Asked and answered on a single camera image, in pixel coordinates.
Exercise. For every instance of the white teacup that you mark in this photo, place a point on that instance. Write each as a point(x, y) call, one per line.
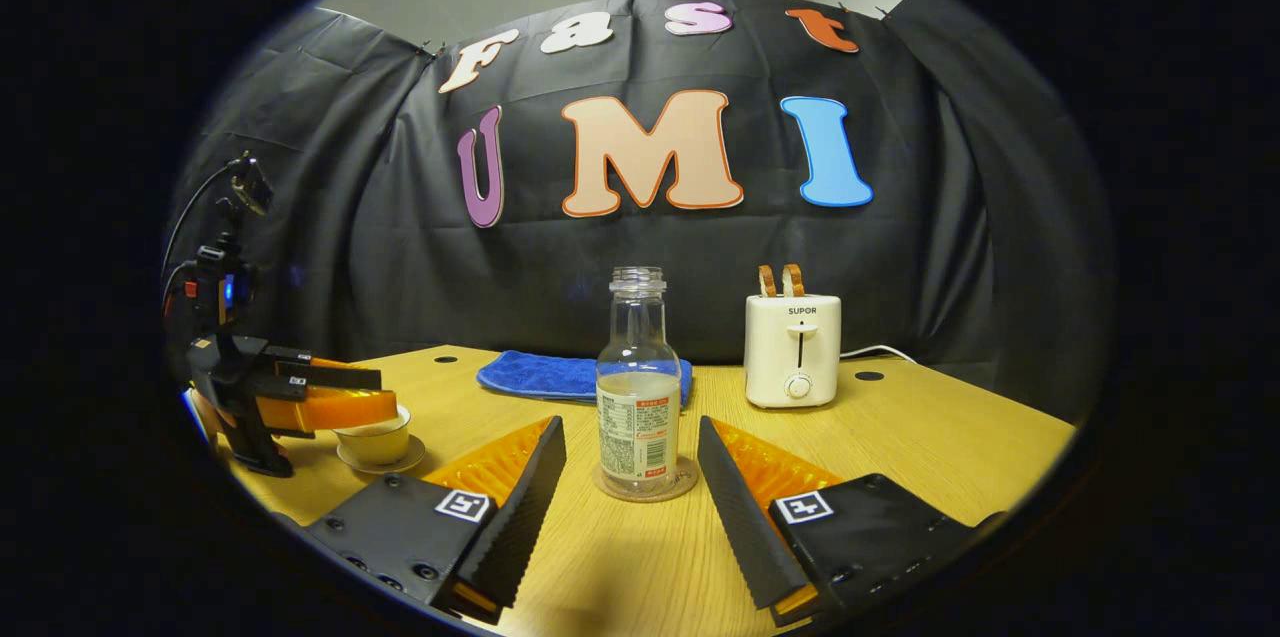
point(378, 450)

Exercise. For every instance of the black backdrop cloth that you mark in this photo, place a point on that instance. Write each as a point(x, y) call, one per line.
point(400, 267)

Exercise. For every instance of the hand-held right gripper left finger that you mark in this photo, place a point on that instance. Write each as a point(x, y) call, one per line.
point(520, 517)

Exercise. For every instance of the white toaster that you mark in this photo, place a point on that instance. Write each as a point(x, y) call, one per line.
point(790, 357)

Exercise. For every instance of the toasted bread slice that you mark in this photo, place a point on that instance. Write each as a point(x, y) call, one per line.
point(767, 281)
point(794, 280)

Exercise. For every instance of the blue folded towel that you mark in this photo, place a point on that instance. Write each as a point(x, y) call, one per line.
point(540, 375)

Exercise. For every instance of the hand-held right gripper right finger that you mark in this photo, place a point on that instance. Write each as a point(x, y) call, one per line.
point(745, 527)

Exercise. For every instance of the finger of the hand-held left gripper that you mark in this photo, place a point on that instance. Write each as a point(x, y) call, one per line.
point(345, 409)
point(330, 375)

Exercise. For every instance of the white saucer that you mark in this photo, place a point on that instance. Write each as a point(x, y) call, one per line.
point(415, 457)

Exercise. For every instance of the clear glass water bottle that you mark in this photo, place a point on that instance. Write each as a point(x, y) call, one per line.
point(638, 427)

